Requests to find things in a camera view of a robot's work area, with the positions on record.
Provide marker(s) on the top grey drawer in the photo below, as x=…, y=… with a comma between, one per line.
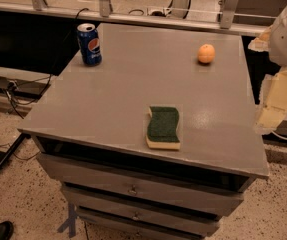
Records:
x=141, y=186

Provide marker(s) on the bottom grey drawer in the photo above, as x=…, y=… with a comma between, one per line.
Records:
x=139, y=229

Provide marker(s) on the green yellow sponge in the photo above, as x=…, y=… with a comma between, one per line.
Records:
x=162, y=128

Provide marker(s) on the black stand leg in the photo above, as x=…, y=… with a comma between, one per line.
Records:
x=1, y=164

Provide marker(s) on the grey drawer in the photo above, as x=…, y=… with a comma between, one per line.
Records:
x=139, y=229
x=141, y=212
x=141, y=186

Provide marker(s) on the grey drawer cabinet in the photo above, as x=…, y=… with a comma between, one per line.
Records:
x=100, y=114

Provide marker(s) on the blue pepsi can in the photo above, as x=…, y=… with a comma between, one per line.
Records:
x=89, y=44

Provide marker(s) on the black shoe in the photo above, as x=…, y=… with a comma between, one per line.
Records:
x=6, y=230

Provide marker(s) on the white power strip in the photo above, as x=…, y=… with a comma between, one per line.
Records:
x=159, y=12

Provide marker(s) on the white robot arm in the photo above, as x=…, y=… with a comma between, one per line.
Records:
x=278, y=44

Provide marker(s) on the orange fruit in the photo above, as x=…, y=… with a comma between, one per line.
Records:
x=206, y=53

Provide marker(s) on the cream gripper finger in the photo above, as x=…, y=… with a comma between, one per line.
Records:
x=272, y=108

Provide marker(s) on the middle grey drawer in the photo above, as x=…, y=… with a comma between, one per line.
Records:
x=141, y=212

